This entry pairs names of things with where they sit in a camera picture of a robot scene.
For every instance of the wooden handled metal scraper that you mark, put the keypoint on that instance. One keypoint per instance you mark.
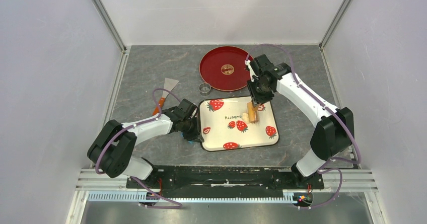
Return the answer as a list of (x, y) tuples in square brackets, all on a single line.
[(169, 85)]

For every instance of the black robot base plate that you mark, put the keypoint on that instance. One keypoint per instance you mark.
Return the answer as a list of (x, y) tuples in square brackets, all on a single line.
[(228, 181)]

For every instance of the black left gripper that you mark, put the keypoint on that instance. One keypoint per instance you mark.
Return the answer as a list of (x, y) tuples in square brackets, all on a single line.
[(196, 136)]

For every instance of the beige dough lump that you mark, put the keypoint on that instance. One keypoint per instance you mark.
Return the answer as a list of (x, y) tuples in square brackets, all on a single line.
[(245, 117)]

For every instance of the round red lacquer tray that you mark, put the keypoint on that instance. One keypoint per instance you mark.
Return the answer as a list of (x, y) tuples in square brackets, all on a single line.
[(224, 68)]

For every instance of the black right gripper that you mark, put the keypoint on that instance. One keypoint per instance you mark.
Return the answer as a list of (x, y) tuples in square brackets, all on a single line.
[(257, 99)]

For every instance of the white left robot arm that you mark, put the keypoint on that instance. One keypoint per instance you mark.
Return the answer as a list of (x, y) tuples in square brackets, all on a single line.
[(112, 149)]

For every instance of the wooden rolling pin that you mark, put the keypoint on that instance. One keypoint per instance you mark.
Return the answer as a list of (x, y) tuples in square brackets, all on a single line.
[(252, 113)]

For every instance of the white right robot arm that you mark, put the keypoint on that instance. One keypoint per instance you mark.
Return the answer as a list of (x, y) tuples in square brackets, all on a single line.
[(333, 127)]

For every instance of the slotted grey cable duct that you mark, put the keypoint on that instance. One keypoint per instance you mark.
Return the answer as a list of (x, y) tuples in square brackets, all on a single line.
[(141, 196)]

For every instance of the blue toy brick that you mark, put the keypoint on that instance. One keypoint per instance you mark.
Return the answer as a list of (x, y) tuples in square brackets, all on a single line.
[(185, 137)]

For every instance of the white strawberry print tray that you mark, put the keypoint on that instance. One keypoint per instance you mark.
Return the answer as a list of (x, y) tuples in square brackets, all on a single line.
[(222, 127)]

